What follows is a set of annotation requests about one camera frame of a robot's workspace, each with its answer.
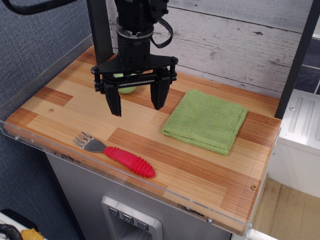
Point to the left dark metal post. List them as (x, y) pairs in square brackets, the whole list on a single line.
[(100, 30)]

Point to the yellow and black object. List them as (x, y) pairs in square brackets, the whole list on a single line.
[(14, 226)]

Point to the green cloth napkin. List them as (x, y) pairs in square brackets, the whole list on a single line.
[(205, 121)]

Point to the red handled metal fork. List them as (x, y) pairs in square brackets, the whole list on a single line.
[(135, 163)]

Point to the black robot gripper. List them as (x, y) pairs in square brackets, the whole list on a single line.
[(134, 65)]

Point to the light green ball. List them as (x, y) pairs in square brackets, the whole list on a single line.
[(124, 90)]

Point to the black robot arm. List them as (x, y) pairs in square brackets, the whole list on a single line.
[(140, 14)]

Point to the white ribbed appliance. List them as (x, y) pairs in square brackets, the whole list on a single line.
[(295, 161)]

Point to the right dark metal post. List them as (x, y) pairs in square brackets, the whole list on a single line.
[(300, 54)]

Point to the grey cabinet with dispenser panel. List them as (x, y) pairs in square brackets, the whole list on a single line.
[(109, 207)]

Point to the dark metal post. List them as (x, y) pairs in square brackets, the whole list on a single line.
[(100, 30), (300, 54)]

